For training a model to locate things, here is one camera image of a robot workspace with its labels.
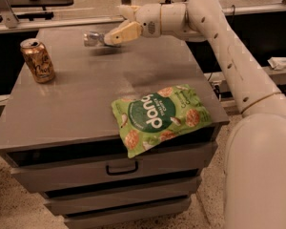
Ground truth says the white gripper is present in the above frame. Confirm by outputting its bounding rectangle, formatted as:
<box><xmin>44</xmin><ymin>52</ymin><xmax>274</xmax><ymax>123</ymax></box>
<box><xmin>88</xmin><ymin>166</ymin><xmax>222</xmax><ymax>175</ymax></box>
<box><xmin>104</xmin><ymin>4</ymin><xmax>161</xmax><ymax>46</ymax></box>

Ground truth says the silver redbull can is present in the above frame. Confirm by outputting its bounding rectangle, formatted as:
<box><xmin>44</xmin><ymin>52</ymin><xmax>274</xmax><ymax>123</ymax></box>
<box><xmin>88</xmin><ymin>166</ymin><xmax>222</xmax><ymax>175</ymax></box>
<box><xmin>84</xmin><ymin>31</ymin><xmax>105</xmax><ymax>47</ymax></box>

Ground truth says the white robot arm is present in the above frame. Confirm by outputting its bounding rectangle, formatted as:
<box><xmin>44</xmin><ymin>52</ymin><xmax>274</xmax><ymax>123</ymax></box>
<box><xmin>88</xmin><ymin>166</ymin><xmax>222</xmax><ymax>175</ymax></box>
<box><xmin>105</xmin><ymin>0</ymin><xmax>286</xmax><ymax>229</ymax></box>

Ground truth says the gold soda can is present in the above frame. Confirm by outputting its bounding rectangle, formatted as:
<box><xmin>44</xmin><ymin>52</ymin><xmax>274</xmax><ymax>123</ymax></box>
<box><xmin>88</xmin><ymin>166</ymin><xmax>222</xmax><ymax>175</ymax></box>
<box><xmin>20</xmin><ymin>38</ymin><xmax>55</xmax><ymax>83</ymax></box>

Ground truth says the green snack bag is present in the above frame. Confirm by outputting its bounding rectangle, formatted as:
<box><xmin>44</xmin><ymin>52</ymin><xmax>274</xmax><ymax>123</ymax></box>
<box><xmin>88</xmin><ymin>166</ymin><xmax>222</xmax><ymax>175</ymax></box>
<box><xmin>112</xmin><ymin>84</ymin><xmax>212</xmax><ymax>158</ymax></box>

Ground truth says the white crumpled wrapper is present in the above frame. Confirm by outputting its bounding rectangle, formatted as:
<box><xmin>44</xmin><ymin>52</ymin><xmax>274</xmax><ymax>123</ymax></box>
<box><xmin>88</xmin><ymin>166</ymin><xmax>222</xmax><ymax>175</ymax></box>
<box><xmin>268</xmin><ymin>57</ymin><xmax>286</xmax><ymax>71</ymax></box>

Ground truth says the metal frame rail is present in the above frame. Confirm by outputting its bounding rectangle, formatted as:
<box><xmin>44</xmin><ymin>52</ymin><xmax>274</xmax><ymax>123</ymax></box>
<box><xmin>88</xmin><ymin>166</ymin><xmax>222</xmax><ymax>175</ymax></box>
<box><xmin>0</xmin><ymin>4</ymin><xmax>286</xmax><ymax>34</ymax></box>

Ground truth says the black drawer handle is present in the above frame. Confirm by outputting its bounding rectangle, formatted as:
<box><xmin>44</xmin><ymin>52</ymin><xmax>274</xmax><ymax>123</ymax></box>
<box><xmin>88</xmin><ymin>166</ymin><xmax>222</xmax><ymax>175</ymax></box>
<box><xmin>106</xmin><ymin>161</ymin><xmax>139</xmax><ymax>177</ymax></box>

